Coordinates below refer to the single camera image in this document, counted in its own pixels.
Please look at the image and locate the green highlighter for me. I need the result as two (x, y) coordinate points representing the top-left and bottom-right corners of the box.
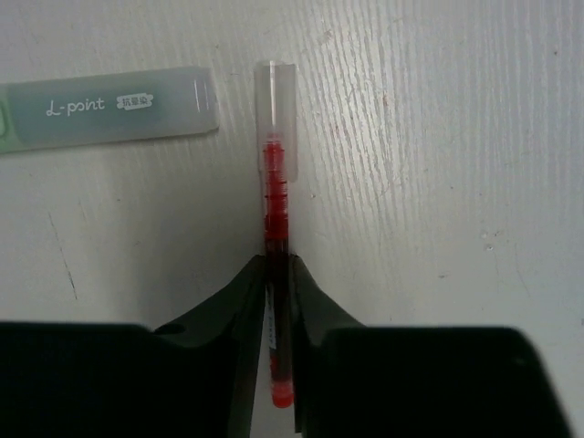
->
(1, 67), (219, 153)

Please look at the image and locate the red pen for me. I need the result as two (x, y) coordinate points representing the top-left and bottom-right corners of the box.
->
(254, 60), (297, 409)

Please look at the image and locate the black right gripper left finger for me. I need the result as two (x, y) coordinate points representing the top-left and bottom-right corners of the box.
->
(1, 256), (265, 437)

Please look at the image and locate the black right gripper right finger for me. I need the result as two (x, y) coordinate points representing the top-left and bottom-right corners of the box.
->
(289, 257), (573, 437)

